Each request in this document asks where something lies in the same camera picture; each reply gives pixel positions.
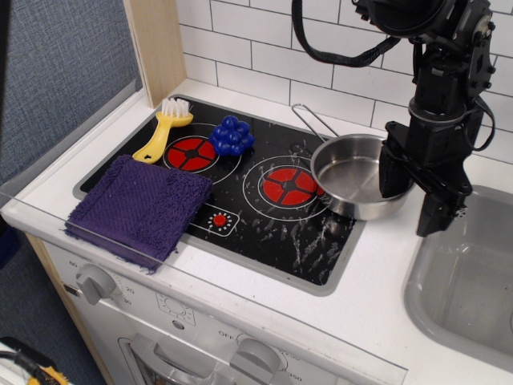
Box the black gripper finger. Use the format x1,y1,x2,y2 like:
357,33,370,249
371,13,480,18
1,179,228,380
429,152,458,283
416,192,459,237
379,144,414,199

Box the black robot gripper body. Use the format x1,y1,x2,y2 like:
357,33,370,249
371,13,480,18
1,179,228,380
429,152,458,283
385,107,473,217

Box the stainless steel pan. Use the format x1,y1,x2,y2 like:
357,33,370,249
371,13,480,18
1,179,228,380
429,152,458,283
291,103,414,221

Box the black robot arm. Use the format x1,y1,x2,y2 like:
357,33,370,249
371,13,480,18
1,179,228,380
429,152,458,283
354,1,495,237

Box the purple-blue folded cloth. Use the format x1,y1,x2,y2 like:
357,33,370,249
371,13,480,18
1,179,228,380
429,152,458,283
66,155,212,272

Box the yellow cloth item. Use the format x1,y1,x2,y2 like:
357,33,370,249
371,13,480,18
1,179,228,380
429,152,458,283
26,367,69,385

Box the grey sink basin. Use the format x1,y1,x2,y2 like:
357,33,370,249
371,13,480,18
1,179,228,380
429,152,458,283
404,185,512,371

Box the black toy stovetop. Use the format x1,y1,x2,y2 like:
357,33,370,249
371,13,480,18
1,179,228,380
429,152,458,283
72,95,394,298

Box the blue toy grape bunch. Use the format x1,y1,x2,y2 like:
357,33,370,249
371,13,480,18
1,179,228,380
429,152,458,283
208,115,255,156

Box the grey oven knob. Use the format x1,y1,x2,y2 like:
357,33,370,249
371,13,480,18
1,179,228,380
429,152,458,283
229,338,281,384

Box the yellow dish brush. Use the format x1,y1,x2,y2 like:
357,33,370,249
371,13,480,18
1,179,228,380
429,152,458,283
132,99,193,164

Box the grey timer knob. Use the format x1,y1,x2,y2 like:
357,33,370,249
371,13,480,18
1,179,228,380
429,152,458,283
76,264,116,306

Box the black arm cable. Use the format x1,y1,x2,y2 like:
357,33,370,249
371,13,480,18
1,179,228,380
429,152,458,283
291,0,402,68

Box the wooden side post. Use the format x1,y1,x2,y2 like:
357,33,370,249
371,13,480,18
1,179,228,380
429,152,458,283
123,0,187,108

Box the grey oven door handle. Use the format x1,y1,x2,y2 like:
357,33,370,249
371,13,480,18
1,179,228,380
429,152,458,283
129,334,221,384

